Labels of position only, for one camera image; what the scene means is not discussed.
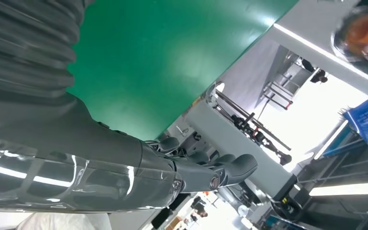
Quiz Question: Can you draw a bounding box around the distant person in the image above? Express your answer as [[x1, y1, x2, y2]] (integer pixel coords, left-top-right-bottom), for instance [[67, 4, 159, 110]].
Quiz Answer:
[[301, 58, 329, 84]]

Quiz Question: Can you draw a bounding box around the metal rack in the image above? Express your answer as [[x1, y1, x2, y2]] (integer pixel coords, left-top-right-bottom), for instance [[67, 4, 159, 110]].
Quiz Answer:
[[263, 62, 313, 111]]

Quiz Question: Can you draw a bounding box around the green table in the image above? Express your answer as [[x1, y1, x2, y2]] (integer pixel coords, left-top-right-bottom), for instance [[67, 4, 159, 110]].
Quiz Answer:
[[66, 0, 299, 142]]

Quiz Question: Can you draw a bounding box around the black tripod stand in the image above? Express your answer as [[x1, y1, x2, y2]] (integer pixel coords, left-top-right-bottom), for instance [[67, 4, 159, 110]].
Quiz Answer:
[[215, 90, 293, 166]]

